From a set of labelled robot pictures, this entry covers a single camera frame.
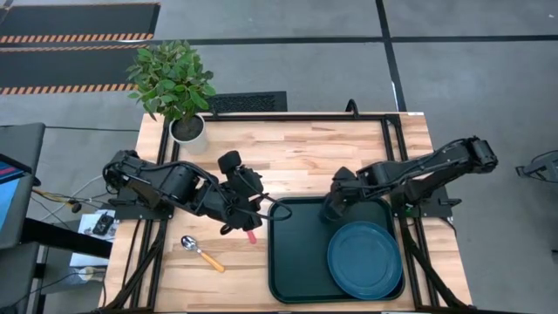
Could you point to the green plant in white pot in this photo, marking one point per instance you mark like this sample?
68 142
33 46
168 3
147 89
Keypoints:
174 78

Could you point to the grey stand base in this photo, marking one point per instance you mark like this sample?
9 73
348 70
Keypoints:
540 168

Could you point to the black arched hook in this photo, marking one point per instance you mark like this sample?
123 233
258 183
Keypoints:
353 107

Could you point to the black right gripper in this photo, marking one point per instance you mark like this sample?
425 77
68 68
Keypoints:
344 183

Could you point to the black perforated floor mat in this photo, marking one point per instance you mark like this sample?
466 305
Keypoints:
248 102

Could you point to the grey monitor blue screen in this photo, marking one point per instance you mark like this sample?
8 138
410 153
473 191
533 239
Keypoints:
17 144

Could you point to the blue ceramic plate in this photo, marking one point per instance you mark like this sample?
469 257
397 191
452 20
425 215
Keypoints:
364 261

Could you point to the black mat orange striped edge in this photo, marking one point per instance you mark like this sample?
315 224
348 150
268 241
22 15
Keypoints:
65 67
78 19

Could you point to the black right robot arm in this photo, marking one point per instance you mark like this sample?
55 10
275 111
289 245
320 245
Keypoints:
418 170

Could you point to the black handheld controller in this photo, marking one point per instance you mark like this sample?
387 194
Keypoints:
103 224

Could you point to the white paper sheet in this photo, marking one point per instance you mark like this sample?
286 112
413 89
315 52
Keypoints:
87 259

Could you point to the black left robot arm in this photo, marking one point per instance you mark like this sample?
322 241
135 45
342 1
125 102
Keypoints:
174 181

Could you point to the dark green plastic tray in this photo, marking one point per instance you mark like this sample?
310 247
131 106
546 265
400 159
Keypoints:
301 253

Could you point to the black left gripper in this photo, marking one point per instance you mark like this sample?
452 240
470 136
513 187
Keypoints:
240 211

